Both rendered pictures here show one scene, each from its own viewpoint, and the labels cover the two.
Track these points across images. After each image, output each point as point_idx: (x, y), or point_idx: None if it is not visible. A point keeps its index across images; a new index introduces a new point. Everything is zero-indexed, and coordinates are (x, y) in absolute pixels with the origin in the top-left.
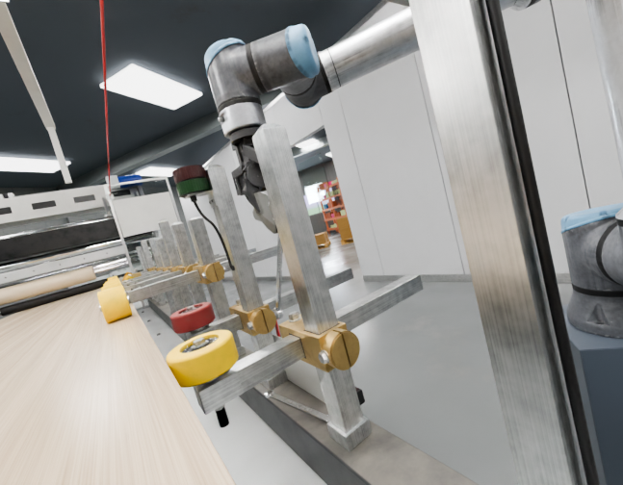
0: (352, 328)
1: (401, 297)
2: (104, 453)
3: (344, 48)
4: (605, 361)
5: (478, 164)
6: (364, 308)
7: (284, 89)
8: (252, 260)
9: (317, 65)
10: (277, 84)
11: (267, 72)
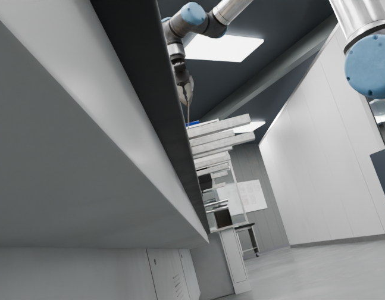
0: (195, 135)
1: (231, 124)
2: None
3: (222, 2)
4: (384, 159)
5: None
6: (203, 127)
7: (194, 33)
8: (208, 140)
9: (198, 18)
10: (184, 32)
11: (177, 28)
